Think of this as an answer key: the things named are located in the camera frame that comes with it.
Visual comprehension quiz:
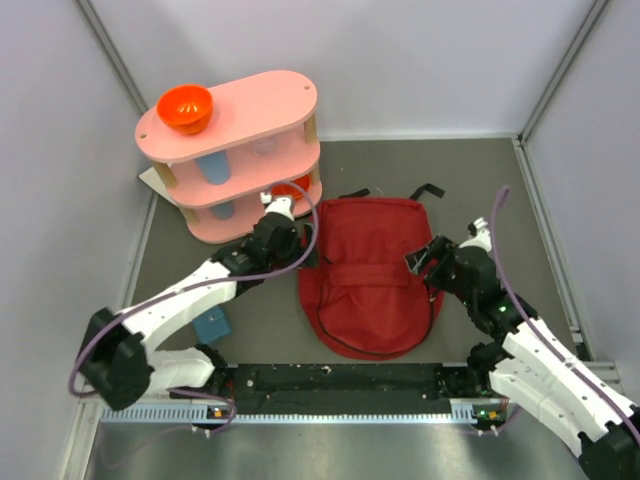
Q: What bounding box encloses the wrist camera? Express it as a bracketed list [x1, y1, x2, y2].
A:
[260, 192, 295, 221]
[459, 217, 492, 253]

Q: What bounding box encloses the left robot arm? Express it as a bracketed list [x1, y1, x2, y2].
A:
[74, 213, 319, 411]

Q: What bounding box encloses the purple cable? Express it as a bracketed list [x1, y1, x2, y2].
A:
[68, 180, 320, 437]
[459, 185, 639, 436]

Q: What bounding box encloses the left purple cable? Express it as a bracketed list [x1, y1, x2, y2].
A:
[68, 180, 320, 437]

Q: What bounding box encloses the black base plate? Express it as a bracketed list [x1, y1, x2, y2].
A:
[199, 363, 497, 415]

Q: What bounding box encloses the orange bowl lower shelf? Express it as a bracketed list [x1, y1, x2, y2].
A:
[270, 174, 311, 201]

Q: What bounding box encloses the red backpack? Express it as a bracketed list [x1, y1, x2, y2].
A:
[298, 187, 444, 361]

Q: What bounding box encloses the clear plastic cup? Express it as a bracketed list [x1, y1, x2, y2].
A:
[252, 137, 278, 156]

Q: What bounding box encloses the white paper sheet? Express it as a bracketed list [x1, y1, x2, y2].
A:
[138, 167, 173, 204]

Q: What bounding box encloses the orange bowl on top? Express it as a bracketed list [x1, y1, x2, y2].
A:
[155, 84, 214, 135]

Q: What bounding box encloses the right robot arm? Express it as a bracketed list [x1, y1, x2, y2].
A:
[405, 233, 639, 479]

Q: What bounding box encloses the blue plastic cup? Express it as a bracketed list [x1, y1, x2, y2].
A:
[195, 150, 231, 185]

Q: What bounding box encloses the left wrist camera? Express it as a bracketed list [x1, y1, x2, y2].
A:
[260, 192, 295, 221]

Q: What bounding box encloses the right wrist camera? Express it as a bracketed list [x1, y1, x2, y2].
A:
[459, 217, 492, 253]

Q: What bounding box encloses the pink three-tier wooden shelf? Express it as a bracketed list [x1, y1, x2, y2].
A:
[135, 70, 323, 244]

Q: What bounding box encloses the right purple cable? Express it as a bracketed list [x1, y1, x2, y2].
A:
[459, 185, 639, 436]

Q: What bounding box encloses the white slotted cable duct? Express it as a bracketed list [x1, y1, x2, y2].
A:
[101, 397, 481, 425]

